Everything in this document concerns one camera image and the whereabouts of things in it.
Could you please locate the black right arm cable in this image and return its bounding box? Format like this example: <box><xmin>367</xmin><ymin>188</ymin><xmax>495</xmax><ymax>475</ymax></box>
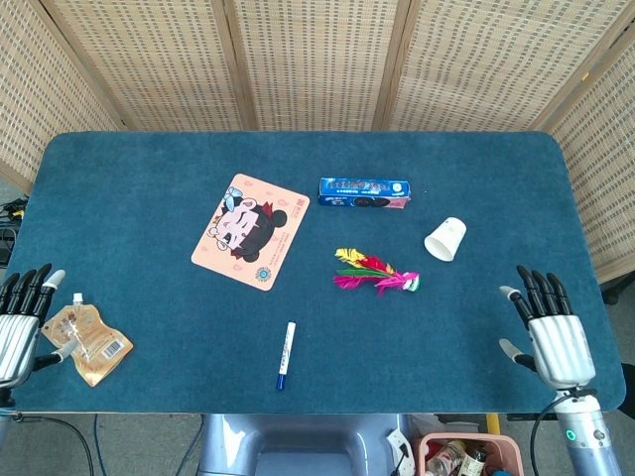
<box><xmin>529</xmin><ymin>391</ymin><xmax>572</xmax><ymax>476</ymax></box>

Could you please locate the blue felt table cover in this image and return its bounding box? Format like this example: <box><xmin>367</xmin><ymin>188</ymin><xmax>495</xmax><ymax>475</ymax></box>
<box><xmin>9</xmin><ymin>130</ymin><xmax>627</xmax><ymax>416</ymax></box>

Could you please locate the golden spout snack pouch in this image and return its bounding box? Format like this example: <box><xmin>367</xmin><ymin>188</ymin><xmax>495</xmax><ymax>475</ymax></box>
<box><xmin>41</xmin><ymin>292</ymin><xmax>135</xmax><ymax>389</ymax></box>

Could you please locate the black floor cable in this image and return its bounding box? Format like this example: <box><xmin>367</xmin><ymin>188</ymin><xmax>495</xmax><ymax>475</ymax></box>
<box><xmin>13</xmin><ymin>414</ymin><xmax>96</xmax><ymax>476</ymax></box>

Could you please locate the floor cable bundle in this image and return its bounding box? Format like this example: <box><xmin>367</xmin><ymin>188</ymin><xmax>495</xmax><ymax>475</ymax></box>
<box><xmin>0</xmin><ymin>196</ymin><xmax>30</xmax><ymax>265</ymax></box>

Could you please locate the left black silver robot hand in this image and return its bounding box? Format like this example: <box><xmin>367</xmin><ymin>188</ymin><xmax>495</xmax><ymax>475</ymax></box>
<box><xmin>0</xmin><ymin>263</ymin><xmax>80</xmax><ymax>391</ymax></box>

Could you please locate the clear plastic bottle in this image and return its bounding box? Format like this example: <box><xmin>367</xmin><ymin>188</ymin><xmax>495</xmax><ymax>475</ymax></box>
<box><xmin>426</xmin><ymin>439</ymin><xmax>466</xmax><ymax>476</ymax></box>

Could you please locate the white blue whiteboard marker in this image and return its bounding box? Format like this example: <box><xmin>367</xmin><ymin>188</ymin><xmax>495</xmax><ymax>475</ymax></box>
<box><xmin>275</xmin><ymin>321</ymin><xmax>298</xmax><ymax>393</ymax></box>

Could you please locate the pink plastic basket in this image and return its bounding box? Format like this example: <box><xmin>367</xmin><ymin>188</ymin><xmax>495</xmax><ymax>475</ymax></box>
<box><xmin>415</xmin><ymin>432</ymin><xmax>525</xmax><ymax>476</ymax></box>

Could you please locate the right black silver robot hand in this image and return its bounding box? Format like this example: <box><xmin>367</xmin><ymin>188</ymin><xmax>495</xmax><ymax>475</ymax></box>
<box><xmin>498</xmin><ymin>265</ymin><xmax>597</xmax><ymax>391</ymax></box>

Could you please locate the white paper cup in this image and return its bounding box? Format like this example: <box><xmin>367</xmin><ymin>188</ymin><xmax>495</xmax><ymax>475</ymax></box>
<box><xmin>423</xmin><ymin>216</ymin><xmax>468</xmax><ymax>263</ymax></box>

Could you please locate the blue-grey robot torso base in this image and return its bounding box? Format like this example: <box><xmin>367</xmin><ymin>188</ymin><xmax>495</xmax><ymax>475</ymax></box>
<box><xmin>196</xmin><ymin>414</ymin><xmax>413</xmax><ymax>476</ymax></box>

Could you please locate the pink cartoon mouse pad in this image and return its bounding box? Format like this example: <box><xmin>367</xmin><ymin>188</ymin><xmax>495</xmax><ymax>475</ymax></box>
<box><xmin>190</xmin><ymin>173</ymin><xmax>312</xmax><ymax>293</ymax></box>

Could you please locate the blue cookie box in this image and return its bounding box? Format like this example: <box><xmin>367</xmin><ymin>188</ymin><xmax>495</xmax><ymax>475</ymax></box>
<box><xmin>317</xmin><ymin>177</ymin><xmax>413</xmax><ymax>210</ymax></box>

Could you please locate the colourful feather shuttlecock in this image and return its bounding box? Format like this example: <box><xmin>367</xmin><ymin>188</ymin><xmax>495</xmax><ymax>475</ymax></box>
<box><xmin>332</xmin><ymin>247</ymin><xmax>423</xmax><ymax>298</ymax></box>

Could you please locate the dark glass bottle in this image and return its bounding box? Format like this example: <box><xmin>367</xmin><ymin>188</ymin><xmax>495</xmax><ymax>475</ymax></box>
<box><xmin>460</xmin><ymin>445</ymin><xmax>490</xmax><ymax>476</ymax></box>

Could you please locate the bamboo folding screen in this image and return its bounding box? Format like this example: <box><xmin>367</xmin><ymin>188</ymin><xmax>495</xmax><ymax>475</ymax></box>
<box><xmin>0</xmin><ymin>0</ymin><xmax>635</xmax><ymax>285</ymax></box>

